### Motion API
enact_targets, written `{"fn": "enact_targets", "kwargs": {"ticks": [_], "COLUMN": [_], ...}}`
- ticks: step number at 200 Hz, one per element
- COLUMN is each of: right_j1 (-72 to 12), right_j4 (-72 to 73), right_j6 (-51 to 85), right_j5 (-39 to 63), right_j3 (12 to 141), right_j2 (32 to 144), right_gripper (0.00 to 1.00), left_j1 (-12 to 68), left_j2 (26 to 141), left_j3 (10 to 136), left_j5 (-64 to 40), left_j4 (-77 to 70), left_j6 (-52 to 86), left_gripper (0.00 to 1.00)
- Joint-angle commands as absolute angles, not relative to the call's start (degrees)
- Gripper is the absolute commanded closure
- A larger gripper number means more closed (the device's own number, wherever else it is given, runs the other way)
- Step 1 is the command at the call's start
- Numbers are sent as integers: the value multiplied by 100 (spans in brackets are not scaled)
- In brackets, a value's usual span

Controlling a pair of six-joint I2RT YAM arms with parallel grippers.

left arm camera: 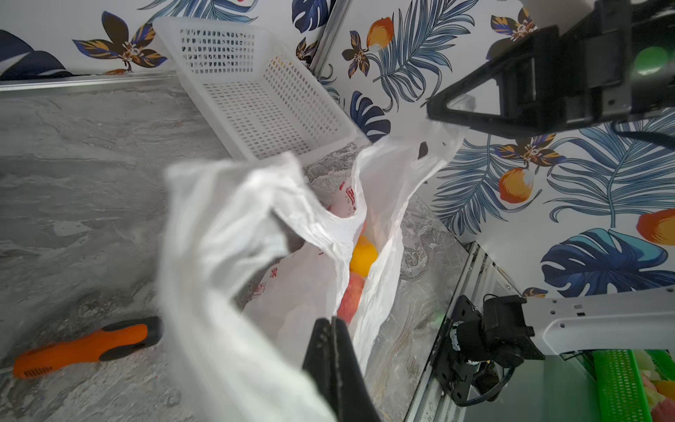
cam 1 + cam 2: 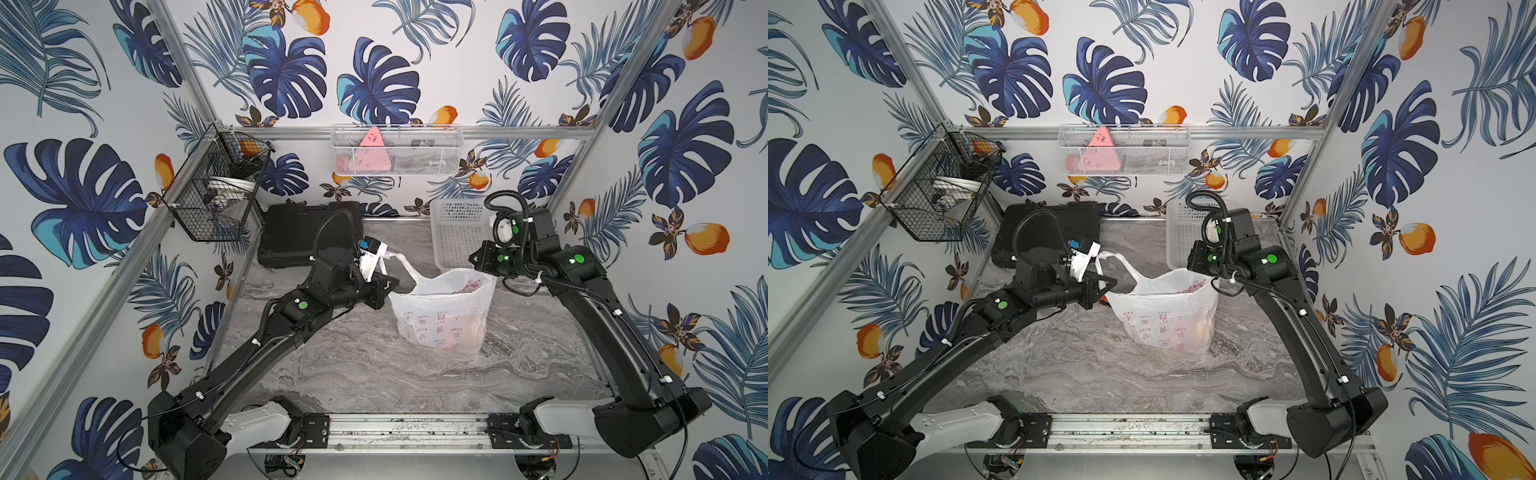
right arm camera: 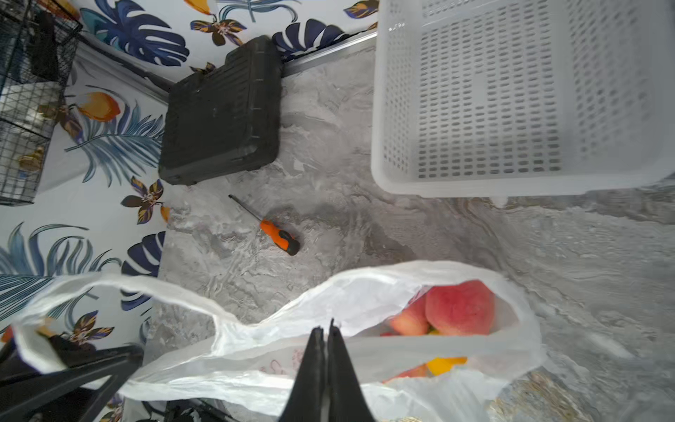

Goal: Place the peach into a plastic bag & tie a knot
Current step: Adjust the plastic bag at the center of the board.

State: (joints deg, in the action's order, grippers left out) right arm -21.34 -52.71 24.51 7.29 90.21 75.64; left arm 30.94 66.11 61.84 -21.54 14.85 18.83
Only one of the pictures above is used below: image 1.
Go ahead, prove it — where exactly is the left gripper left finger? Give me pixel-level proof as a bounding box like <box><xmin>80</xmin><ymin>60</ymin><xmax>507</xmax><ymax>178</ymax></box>
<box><xmin>302</xmin><ymin>318</ymin><xmax>338</xmax><ymax>417</ymax></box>

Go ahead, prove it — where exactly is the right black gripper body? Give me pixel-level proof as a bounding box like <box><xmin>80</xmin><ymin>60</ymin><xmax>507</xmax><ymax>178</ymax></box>
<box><xmin>496</xmin><ymin>1</ymin><xmax>674</xmax><ymax>137</ymax></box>

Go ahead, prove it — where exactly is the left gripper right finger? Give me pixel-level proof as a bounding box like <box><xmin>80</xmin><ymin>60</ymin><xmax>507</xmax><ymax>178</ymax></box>
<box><xmin>332</xmin><ymin>318</ymin><xmax>380</xmax><ymax>422</ymax></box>

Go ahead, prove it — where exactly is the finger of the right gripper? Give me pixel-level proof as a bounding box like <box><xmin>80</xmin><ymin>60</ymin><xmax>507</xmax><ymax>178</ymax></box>
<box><xmin>425</xmin><ymin>25</ymin><xmax>560</xmax><ymax>139</ymax></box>

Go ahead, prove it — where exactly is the yellow apple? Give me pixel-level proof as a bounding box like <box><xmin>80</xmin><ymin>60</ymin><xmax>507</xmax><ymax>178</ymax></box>
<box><xmin>350</xmin><ymin>236</ymin><xmax>379</xmax><ymax>279</ymax></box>

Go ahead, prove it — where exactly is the white plastic bag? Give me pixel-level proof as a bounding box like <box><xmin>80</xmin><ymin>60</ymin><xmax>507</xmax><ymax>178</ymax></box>
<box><xmin>157</xmin><ymin>117</ymin><xmax>468</xmax><ymax>421</ymax></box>

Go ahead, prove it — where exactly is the pink peach front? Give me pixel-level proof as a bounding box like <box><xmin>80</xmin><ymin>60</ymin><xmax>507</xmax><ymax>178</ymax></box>
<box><xmin>337</xmin><ymin>272</ymin><xmax>365</xmax><ymax>325</ymax></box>

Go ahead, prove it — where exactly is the white plastic basket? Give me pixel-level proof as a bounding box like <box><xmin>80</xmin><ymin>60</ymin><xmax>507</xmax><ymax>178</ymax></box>
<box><xmin>153</xmin><ymin>17</ymin><xmax>368</xmax><ymax>165</ymax></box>

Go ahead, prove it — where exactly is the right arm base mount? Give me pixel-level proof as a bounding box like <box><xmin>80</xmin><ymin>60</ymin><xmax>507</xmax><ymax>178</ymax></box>
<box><xmin>431</xmin><ymin>295</ymin><xmax>544</xmax><ymax>407</ymax></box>

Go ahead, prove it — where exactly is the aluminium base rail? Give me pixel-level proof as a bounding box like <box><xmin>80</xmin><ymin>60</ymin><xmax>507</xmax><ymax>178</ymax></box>
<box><xmin>404</xmin><ymin>242</ymin><xmax>520</xmax><ymax>421</ymax></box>

